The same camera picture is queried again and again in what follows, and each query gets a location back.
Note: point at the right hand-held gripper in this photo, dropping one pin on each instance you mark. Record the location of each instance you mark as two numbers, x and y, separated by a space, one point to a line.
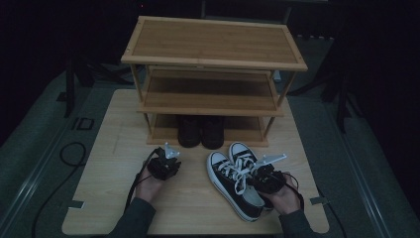
267 178

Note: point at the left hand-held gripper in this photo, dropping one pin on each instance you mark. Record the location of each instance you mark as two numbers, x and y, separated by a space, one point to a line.
163 167

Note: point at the black and white canvas sneaker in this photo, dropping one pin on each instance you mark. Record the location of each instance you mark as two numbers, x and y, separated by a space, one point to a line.
241 152
228 185

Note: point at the black slip-on shoe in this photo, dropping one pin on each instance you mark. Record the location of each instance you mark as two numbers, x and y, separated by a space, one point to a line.
213 131
188 130

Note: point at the wooden shoe rack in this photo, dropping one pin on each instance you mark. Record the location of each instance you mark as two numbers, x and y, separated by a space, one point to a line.
214 41

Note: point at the person's left hand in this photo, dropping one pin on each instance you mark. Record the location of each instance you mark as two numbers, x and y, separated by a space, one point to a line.
148 186

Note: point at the person's right hand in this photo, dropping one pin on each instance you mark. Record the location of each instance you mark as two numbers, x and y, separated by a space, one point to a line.
285 200

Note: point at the grey tape piece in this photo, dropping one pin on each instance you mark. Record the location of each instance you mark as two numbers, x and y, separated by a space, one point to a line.
75 204
318 200

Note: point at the black metal stand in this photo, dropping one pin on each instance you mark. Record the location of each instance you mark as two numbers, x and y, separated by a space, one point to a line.
69 89
343 99

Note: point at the black square frame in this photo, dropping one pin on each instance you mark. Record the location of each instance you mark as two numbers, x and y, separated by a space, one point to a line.
73 124

